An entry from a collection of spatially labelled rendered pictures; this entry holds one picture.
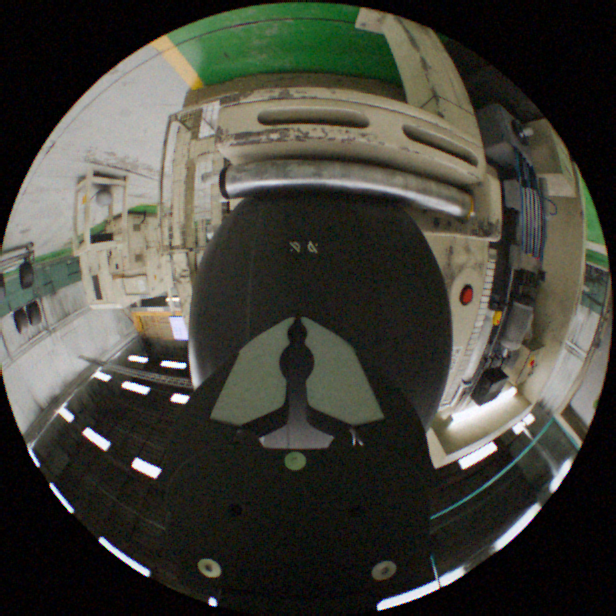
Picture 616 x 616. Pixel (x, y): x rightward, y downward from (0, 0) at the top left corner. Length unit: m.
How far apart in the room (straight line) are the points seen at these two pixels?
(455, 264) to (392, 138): 0.26
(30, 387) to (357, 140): 11.57
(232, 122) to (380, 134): 0.16
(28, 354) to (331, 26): 11.56
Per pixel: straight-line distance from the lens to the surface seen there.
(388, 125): 0.26
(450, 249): 0.41
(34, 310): 5.34
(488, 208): 0.32
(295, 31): 1.12
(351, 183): 0.24
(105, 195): 2.55
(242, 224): 0.20
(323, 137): 0.23
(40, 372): 11.50
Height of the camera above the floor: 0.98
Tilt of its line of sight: 21 degrees up
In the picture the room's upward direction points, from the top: 180 degrees clockwise
